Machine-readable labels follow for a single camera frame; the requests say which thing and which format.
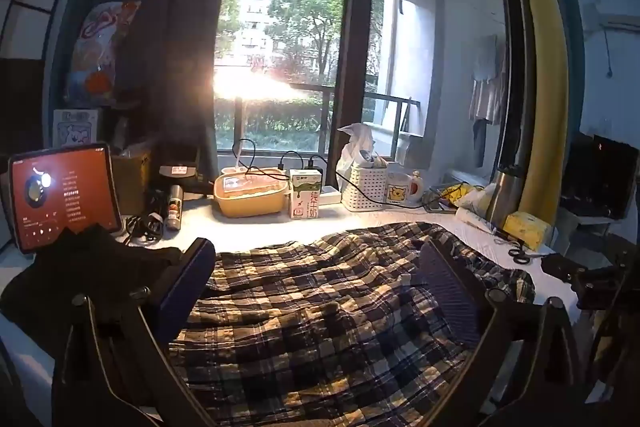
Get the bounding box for colourful printed foil bag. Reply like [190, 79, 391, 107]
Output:
[64, 0, 144, 106]

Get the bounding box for printed white box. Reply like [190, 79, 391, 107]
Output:
[52, 107, 102, 148]

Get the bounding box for small spray can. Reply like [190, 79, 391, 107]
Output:
[164, 184, 184, 231]

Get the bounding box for yellow snack packet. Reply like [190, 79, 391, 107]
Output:
[439, 183, 474, 208]

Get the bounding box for yellow lidded container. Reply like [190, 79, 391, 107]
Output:
[213, 166, 294, 218]

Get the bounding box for yellow sponge block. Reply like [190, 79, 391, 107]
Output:
[502, 209, 554, 252]

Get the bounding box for black cloth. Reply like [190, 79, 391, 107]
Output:
[0, 223, 184, 360]

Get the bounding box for black charger cable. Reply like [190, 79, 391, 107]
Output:
[233, 138, 441, 210]

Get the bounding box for yellow curtain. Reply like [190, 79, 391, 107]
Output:
[492, 0, 574, 229]

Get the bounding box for black scissors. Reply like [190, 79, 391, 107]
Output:
[506, 240, 534, 265]

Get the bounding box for stainless steel thermos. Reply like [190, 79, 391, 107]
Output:
[484, 164, 526, 229]

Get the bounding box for crumpled white plastic bag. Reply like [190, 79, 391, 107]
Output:
[456, 184, 499, 234]

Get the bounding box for green and white milk carton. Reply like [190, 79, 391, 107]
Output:
[288, 168, 324, 221]

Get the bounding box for brown cardboard box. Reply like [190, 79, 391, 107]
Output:
[109, 141, 154, 204]

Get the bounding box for wall air conditioner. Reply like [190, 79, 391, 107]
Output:
[596, 1, 640, 28]

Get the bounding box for dark monitor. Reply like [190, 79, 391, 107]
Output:
[559, 134, 640, 222]

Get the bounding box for tablet with red screen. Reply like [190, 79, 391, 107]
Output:
[7, 142, 124, 254]

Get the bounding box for white plastic bag in basket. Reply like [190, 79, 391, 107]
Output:
[335, 122, 377, 178]

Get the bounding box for dark blue curtain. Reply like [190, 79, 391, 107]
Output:
[50, 0, 232, 188]

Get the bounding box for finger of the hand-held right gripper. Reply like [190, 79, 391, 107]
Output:
[541, 253, 589, 283]
[575, 282, 620, 311]

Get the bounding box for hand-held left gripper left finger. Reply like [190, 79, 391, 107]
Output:
[52, 236, 217, 427]

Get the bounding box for white slotted basket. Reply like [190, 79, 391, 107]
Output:
[341, 161, 391, 213]

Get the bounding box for hanging grey clothes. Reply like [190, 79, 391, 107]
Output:
[467, 34, 509, 168]

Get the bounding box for white mug with bear print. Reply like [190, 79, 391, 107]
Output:
[384, 171, 414, 207]

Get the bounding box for balcony railing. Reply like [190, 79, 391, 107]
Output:
[214, 78, 422, 154]

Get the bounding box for plaid pants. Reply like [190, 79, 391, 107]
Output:
[167, 221, 536, 427]

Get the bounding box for coiled black cable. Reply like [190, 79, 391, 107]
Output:
[124, 211, 167, 244]

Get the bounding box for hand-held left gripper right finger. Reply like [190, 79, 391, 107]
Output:
[416, 240, 591, 427]

